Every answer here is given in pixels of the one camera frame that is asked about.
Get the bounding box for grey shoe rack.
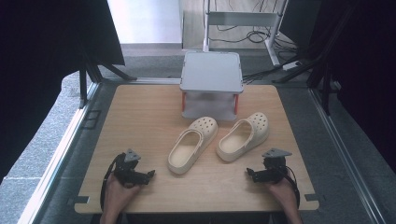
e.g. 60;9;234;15
179;50;245;122

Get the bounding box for cream clog shoe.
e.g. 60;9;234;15
167;116;219;175
216;111;270;163

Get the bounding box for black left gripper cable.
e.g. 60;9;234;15
99;152;126;211

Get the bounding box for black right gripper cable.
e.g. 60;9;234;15
284;166;302;209

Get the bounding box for white power strip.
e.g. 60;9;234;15
281;60;303;71

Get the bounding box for black floor cables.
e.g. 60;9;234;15
207;0;300;84

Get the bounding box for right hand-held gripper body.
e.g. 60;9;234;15
262;147;293;185

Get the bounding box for person's right hand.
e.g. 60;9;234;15
266;177;301;213

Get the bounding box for aluminium frame rail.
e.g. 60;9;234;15
17;81;102;224
307;87;389;224

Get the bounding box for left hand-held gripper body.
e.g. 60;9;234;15
112;148;148;189

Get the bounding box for person's left hand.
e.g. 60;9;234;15
103;174;142;217

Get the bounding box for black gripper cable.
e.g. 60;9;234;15
99;152;126;211
284;166;302;209

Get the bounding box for black frame bracket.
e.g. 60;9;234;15
81;109;103;131

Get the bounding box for black tripod stand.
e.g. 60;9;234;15
274;18;344;117
78;46;138;109

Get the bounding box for white metal stand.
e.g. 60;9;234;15
203;0;289;67

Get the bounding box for dark curtain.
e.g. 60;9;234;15
278;0;396;175
0;0;126;185

